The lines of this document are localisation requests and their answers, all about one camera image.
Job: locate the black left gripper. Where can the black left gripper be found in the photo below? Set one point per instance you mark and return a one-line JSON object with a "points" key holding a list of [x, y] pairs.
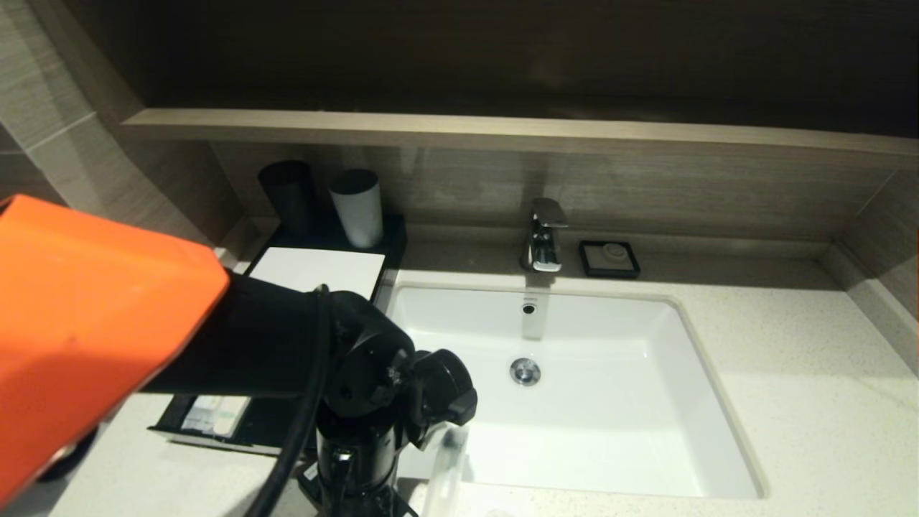
{"points": [[355, 474]]}

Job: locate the black and orange left arm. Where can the black and orange left arm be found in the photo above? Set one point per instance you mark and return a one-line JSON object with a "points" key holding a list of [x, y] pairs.
{"points": [[72, 323]]}

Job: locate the black storage box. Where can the black storage box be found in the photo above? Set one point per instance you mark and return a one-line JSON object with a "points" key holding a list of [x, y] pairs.
{"points": [[393, 237]]}

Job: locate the toothbrush packet dark bristles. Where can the toothbrush packet dark bristles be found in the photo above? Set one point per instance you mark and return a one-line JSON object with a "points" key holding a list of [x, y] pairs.
{"points": [[445, 481]]}

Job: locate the chrome drain plug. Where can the chrome drain plug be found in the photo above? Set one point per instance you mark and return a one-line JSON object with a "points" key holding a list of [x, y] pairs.
{"points": [[525, 372]]}

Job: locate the white cup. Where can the white cup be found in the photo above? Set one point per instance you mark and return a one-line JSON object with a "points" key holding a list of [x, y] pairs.
{"points": [[357, 214]]}

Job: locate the white sink basin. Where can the white sink basin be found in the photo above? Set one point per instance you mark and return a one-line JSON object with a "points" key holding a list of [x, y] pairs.
{"points": [[610, 402]]}

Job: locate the black cup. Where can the black cup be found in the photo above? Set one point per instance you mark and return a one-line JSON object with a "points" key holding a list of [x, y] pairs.
{"points": [[286, 192]]}

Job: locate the chrome faucet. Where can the chrome faucet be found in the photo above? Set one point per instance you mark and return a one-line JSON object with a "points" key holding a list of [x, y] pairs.
{"points": [[543, 244]]}

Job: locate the black square soap dish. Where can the black square soap dish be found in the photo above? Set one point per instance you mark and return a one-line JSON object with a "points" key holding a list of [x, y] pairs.
{"points": [[594, 264]]}

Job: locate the round white soap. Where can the round white soap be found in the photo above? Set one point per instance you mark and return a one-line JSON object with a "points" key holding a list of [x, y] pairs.
{"points": [[612, 252]]}

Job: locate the wooden wall shelf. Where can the wooden wall shelf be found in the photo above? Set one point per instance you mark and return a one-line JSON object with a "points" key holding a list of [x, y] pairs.
{"points": [[502, 131]]}

